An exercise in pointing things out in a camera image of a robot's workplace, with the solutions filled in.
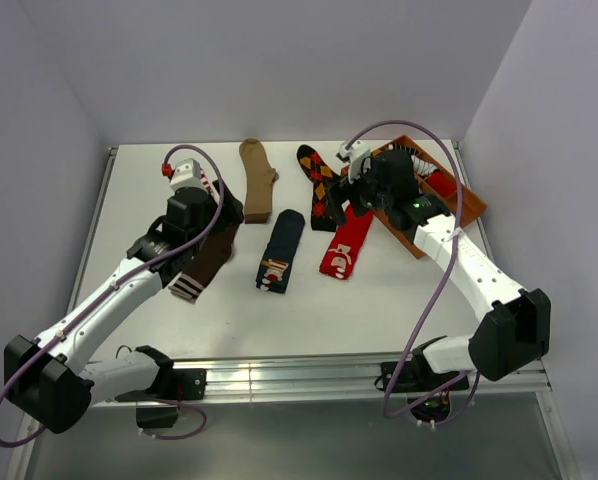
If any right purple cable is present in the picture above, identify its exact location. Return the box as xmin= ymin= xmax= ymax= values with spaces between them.
xmin=341 ymin=119 xmax=480 ymax=427

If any black white striped rolled sock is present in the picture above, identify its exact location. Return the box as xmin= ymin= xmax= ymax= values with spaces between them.
xmin=387 ymin=143 xmax=420 ymax=156

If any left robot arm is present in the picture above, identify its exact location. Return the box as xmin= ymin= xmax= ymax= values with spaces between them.
xmin=1 ymin=180 xmax=243 ymax=434

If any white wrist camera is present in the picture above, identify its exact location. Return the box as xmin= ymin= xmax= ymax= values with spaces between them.
xmin=336 ymin=140 xmax=371 ymax=165
xmin=162 ymin=158 xmax=205 ymax=192

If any orange compartment tray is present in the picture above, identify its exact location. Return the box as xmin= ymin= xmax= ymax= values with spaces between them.
xmin=339 ymin=134 xmax=489 ymax=260

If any tan sock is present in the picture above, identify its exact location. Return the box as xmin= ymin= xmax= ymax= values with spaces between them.
xmin=239 ymin=138 xmax=277 ymax=224

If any red white striped sock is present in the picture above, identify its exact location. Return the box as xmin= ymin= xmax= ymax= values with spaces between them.
xmin=199 ymin=169 xmax=215 ymax=196

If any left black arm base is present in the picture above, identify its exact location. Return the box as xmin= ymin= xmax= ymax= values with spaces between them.
xmin=115 ymin=368 xmax=207 ymax=430

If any red rolled sock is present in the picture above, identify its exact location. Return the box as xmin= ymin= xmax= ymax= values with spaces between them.
xmin=425 ymin=171 xmax=457 ymax=198

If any navy blue sock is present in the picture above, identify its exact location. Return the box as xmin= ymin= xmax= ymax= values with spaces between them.
xmin=256 ymin=209 xmax=305 ymax=294

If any white grey striped rolled sock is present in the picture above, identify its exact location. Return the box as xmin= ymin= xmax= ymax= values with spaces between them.
xmin=411 ymin=155 xmax=439 ymax=178

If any brown striped-cuff sock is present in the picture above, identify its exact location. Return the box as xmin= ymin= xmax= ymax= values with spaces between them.
xmin=169 ymin=225 xmax=239 ymax=304

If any red patterned sock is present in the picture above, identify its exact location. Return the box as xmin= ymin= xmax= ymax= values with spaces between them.
xmin=319 ymin=205 xmax=373 ymax=280

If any black argyle sock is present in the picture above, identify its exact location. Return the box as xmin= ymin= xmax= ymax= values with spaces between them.
xmin=296 ymin=144 xmax=340 ymax=232

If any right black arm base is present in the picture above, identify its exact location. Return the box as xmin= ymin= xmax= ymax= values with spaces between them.
xmin=374 ymin=361 xmax=469 ymax=423

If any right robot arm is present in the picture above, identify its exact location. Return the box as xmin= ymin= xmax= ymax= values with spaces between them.
xmin=328 ymin=145 xmax=551 ymax=390

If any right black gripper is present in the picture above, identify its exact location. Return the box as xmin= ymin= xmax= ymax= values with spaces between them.
xmin=324 ymin=156 xmax=394 ymax=227

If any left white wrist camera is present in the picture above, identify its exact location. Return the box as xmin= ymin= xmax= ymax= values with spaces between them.
xmin=162 ymin=158 xmax=205 ymax=192

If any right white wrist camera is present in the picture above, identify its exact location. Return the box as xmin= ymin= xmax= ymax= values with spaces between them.
xmin=336 ymin=140 xmax=371 ymax=165

